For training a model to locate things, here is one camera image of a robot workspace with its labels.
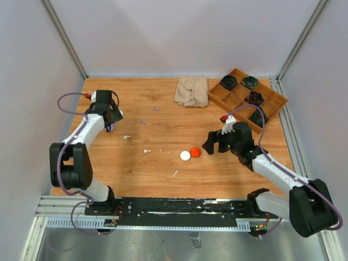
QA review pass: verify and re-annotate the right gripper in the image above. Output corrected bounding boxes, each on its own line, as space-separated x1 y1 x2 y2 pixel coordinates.
202 126 241 154

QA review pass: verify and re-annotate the purple round case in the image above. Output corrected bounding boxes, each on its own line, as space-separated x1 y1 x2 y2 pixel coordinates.
105 124 115 133

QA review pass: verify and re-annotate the orange round case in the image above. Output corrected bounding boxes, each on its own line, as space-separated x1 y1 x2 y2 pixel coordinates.
190 147 201 158

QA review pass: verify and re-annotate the white earbud charging case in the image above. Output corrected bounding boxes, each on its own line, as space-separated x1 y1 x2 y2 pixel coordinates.
179 151 191 161

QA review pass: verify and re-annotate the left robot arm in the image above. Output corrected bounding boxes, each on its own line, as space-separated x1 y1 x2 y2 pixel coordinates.
49 90 123 215

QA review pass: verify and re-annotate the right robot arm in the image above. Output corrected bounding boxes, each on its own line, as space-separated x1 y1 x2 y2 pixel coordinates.
202 122 340 238

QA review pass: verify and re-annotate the dark rolled sock bottom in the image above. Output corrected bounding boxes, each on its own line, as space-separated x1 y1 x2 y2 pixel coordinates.
248 107 269 128

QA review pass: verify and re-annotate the beige folded cloth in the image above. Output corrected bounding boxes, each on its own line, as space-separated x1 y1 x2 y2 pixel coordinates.
173 76 209 108

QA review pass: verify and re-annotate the wooden compartment tray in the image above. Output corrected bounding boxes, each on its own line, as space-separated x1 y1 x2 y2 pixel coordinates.
208 69 288 134

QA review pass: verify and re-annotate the dark rolled sock top-left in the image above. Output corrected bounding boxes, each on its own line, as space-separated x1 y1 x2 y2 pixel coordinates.
219 75 238 91

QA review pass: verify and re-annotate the dark rolled sock middle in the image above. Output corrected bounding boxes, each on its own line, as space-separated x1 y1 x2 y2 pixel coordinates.
244 91 264 106

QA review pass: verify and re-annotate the dark rolled sock top-right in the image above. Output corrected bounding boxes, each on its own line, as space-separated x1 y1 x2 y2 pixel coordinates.
241 76 259 91

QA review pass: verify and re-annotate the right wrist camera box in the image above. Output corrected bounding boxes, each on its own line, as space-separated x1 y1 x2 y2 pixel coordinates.
220 115 236 135

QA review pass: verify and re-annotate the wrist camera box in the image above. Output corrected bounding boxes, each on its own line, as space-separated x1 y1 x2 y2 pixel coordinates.
90 91 97 103
220 115 236 135

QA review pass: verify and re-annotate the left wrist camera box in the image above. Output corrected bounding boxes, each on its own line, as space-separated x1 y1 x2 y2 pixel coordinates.
90 91 97 103

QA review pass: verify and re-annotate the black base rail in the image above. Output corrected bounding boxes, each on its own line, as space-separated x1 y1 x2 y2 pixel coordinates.
85 197 267 229

